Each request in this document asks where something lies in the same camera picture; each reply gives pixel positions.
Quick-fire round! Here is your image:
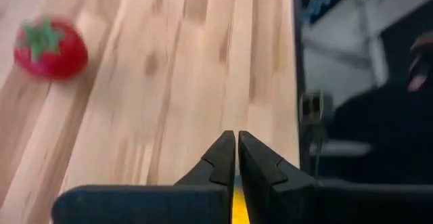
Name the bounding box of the red toy tomato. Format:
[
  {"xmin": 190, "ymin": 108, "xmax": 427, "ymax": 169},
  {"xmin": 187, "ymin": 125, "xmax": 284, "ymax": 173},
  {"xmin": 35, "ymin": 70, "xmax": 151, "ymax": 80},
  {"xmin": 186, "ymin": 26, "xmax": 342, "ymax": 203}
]
[{"xmin": 12, "ymin": 14, "xmax": 89, "ymax": 81}]

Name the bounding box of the person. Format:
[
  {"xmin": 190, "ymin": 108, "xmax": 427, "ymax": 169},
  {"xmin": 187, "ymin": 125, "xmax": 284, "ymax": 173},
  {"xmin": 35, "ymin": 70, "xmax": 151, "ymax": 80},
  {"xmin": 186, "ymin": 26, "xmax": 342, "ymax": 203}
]
[{"xmin": 405, "ymin": 30, "xmax": 433, "ymax": 95}]

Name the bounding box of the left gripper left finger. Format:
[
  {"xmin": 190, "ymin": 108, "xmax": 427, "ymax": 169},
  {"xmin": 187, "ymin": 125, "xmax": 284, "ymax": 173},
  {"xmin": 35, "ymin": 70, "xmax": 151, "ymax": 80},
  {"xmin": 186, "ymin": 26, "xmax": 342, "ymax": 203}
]
[{"xmin": 173, "ymin": 131, "xmax": 237, "ymax": 187}]

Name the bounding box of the orange-yellow toy lemon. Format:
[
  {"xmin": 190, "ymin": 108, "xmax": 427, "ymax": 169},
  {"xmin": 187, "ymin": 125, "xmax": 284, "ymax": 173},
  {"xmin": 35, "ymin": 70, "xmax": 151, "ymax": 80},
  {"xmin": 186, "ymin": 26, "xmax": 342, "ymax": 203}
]
[{"xmin": 231, "ymin": 175, "xmax": 251, "ymax": 224}]

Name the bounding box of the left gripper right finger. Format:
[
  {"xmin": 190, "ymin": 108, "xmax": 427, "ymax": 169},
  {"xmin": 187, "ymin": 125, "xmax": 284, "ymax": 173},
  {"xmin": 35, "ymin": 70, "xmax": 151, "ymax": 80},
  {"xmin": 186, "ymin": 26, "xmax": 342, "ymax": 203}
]
[{"xmin": 238, "ymin": 131, "xmax": 319, "ymax": 224}]

